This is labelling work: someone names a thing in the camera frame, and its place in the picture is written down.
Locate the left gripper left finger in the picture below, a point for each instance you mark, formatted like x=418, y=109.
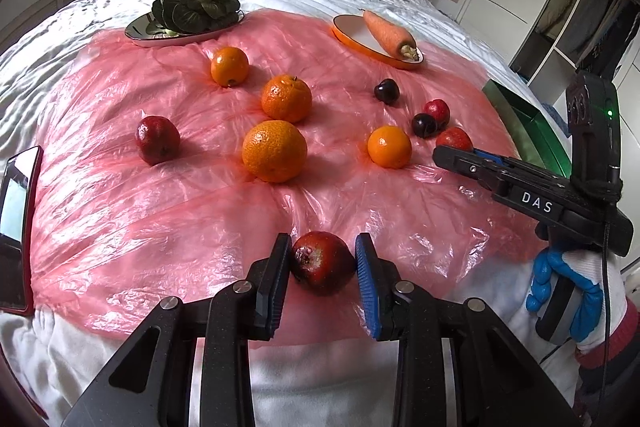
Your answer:
x=270, y=278

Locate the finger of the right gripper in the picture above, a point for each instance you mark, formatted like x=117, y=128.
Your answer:
x=489, y=156
x=466, y=164

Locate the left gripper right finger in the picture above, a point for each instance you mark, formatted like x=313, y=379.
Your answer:
x=376, y=282

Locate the dark plum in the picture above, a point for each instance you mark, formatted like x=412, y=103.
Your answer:
x=424, y=125
x=387, y=91

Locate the dark red apple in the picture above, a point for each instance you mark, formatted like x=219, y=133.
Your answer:
x=322, y=263

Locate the large orange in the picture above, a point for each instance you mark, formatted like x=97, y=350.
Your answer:
x=275, y=151

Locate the small smooth orange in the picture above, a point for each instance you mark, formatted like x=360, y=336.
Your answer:
x=229, y=67

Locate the right blue white gloved hand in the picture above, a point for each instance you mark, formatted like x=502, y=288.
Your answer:
x=576, y=295

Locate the red apple near gripper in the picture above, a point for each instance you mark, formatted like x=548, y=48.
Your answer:
x=455, y=137

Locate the green tray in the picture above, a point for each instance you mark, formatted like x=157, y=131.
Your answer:
x=531, y=133

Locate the small red apple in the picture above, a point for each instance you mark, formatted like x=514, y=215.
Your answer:
x=439, y=110

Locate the small orange right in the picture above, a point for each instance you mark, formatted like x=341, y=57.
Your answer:
x=389, y=147

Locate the carrot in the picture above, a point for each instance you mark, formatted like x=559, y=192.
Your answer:
x=394, y=39

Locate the pink plastic sheet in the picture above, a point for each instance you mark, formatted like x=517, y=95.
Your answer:
x=113, y=235

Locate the red apple left side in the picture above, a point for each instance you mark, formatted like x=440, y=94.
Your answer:
x=157, y=139

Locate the orange rimmed white plate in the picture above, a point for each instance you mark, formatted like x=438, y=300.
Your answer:
x=352, y=31

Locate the middle orange with stem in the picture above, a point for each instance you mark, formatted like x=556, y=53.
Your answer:
x=286, y=97

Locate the silver patterned plate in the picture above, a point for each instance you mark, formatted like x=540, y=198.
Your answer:
x=146, y=32

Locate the green bok choy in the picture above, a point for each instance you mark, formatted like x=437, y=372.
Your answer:
x=194, y=16

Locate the white bed sheet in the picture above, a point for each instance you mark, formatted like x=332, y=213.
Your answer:
x=53, y=361

